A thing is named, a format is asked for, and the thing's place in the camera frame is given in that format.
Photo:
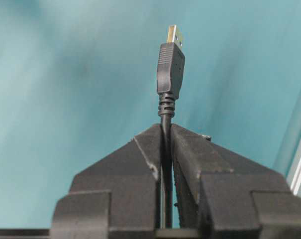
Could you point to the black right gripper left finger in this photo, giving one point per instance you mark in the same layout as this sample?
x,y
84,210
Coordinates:
x,y
116,198

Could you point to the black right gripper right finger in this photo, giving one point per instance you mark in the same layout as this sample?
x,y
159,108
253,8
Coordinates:
x,y
227,196

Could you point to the aluminium extrusion frame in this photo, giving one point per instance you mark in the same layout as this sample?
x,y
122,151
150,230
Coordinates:
x,y
288,161

